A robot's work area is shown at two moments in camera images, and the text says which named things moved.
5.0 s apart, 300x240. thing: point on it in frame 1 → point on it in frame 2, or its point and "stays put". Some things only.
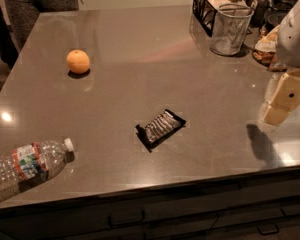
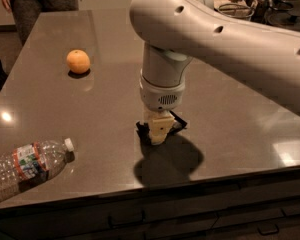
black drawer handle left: x=126 y=224 stays put
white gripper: x=295 y=41 → x=159 y=96
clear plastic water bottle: x=28 y=165 stays put
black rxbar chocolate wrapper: x=160 y=129 stays put
